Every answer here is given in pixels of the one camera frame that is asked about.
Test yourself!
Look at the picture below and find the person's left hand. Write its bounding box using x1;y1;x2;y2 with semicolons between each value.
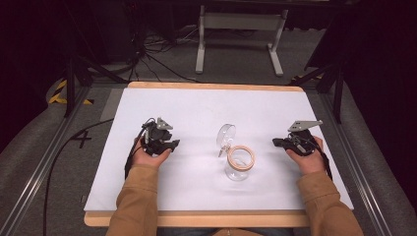
132;137;172;170

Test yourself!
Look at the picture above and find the clear glass jar with hinged lid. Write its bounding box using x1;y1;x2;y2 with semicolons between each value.
215;123;257;182

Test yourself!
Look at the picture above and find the white table mat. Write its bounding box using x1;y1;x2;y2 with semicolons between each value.
84;88;355;212

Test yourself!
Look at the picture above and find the white metal table frame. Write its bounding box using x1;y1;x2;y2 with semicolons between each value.
195;4;290;78

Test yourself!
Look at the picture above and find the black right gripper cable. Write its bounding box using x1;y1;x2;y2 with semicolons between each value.
294;133;333;182

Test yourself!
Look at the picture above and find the person's right hand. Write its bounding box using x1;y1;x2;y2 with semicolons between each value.
285;135;326;176

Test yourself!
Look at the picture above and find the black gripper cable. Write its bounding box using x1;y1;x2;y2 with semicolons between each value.
124;117;156;180
294;133;333;182

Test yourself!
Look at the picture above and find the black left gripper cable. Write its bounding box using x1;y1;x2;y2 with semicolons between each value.
124;117;156;180

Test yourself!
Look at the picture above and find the black metal stand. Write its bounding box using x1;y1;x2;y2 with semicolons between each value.
287;58;346;125
62;53;128;118

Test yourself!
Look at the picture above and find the aluminium floor rail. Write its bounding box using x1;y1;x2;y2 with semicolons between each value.
318;91;396;236
0;86;93;236

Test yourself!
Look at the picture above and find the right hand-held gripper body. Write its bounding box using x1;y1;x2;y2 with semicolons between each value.
282;119;324;157

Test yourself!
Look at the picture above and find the long black floor cable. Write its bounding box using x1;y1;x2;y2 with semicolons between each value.
42;118;115;236

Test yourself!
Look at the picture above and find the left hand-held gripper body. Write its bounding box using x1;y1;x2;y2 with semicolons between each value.
141;117;174;156

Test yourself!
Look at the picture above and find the tangle of black floor cables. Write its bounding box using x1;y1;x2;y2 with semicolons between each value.
128;23;203;84

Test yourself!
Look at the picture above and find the wooden table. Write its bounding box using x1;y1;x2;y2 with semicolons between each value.
84;81;312;228

